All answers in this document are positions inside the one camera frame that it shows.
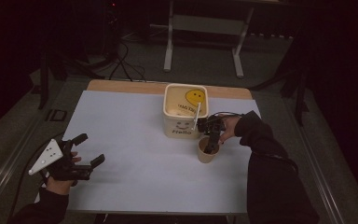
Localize metal floor rail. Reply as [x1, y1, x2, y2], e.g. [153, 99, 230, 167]
[282, 98, 346, 224]
[0, 116, 46, 214]

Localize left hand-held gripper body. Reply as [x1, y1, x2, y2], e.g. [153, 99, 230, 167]
[28, 138, 92, 182]

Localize black floor socket box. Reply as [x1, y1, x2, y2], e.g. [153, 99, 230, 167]
[47, 108, 68, 122]

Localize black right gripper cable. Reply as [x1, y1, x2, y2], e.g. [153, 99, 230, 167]
[209, 110, 244, 121]

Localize black floor cables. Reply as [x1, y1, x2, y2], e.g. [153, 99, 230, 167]
[107, 39, 147, 83]

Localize person's left hand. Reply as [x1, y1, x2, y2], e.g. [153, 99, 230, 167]
[45, 151, 82, 196]

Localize dark computer tower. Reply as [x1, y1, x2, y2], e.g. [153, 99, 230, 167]
[104, 0, 121, 61]

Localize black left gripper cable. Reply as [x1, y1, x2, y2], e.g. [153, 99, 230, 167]
[8, 131, 65, 220]

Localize white table mat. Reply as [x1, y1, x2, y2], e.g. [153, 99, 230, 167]
[34, 90, 263, 217]

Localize white metal desk frame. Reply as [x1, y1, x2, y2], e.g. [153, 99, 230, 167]
[162, 0, 256, 79]

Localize person's right hand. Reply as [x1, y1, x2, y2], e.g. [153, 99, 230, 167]
[218, 115, 242, 145]

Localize cream square smiley bin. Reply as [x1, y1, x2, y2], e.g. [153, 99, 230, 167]
[162, 82, 210, 140]

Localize brown paper cup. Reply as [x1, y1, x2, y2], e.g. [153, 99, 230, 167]
[197, 136, 221, 164]

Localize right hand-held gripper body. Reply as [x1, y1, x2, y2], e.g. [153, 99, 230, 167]
[191, 102, 227, 137]

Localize black metal stand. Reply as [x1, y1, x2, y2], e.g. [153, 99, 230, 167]
[279, 31, 311, 127]

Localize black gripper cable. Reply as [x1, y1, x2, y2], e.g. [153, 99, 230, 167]
[209, 110, 244, 121]
[8, 131, 65, 220]

